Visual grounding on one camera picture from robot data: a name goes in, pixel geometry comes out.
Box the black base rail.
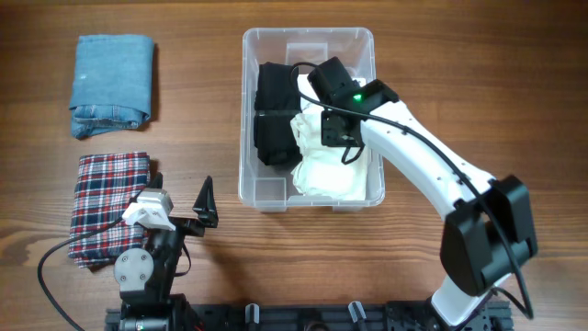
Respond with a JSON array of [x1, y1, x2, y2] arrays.
[[104, 301, 515, 331]]

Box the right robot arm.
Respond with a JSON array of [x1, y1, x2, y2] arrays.
[[311, 78, 538, 330]]

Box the red plaid shirt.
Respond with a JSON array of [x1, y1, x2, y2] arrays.
[[68, 152, 151, 268]]

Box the black garment with tape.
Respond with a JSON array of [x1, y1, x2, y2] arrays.
[[254, 62, 301, 166]]

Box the white printed t-shirt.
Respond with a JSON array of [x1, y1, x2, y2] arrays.
[[297, 74, 367, 112]]

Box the blue denim jeans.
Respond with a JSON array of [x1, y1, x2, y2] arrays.
[[69, 34, 155, 140]]

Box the cream garment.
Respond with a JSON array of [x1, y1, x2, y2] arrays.
[[290, 112, 369, 200]]

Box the clear plastic storage container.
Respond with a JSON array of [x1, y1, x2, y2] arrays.
[[238, 27, 386, 212]]

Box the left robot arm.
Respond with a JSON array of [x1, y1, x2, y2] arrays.
[[105, 173, 219, 331]]

